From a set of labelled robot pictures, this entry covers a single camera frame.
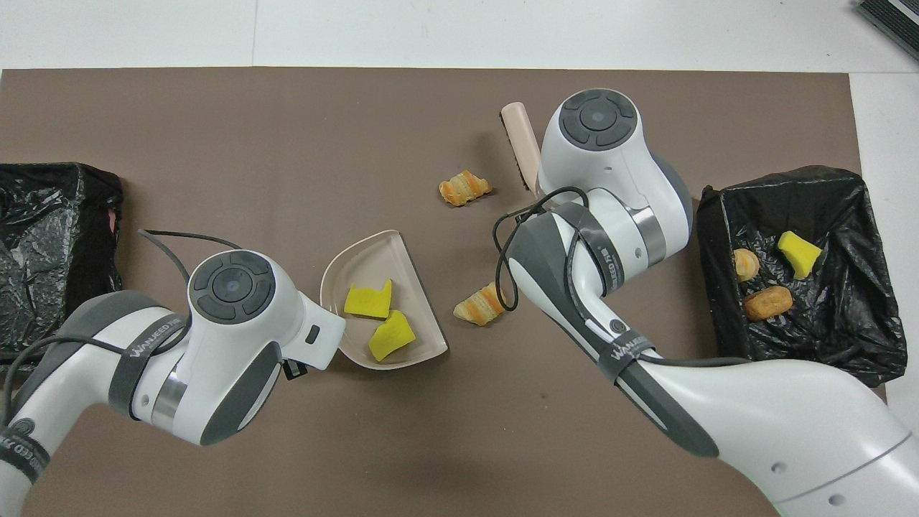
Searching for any yellow sponge piece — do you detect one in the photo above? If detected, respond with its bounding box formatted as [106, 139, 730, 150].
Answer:
[778, 230, 823, 281]
[343, 279, 393, 320]
[368, 309, 417, 363]

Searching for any beige plastic dustpan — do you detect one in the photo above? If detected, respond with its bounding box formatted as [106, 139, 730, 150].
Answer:
[319, 229, 449, 371]

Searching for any croissant with olive tip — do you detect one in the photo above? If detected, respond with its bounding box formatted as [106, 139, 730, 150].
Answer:
[453, 281, 508, 327]

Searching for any orange striped croissant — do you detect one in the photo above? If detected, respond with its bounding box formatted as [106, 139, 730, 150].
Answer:
[439, 169, 494, 208]

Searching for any beige hand brush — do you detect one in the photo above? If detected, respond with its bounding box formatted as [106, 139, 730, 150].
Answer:
[500, 102, 543, 193]

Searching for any brown bread roll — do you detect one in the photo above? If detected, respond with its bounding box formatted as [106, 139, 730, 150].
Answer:
[744, 285, 795, 322]

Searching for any black bagged bin pink spot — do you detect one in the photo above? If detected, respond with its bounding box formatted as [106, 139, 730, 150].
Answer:
[0, 162, 124, 360]

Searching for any brown paper table mat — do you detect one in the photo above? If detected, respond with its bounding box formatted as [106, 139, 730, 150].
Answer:
[0, 67, 900, 517]

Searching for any dark ribbed object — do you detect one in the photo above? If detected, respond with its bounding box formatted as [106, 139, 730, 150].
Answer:
[858, 0, 919, 62]

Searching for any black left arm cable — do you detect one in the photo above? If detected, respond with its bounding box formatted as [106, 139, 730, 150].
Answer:
[0, 228, 245, 432]

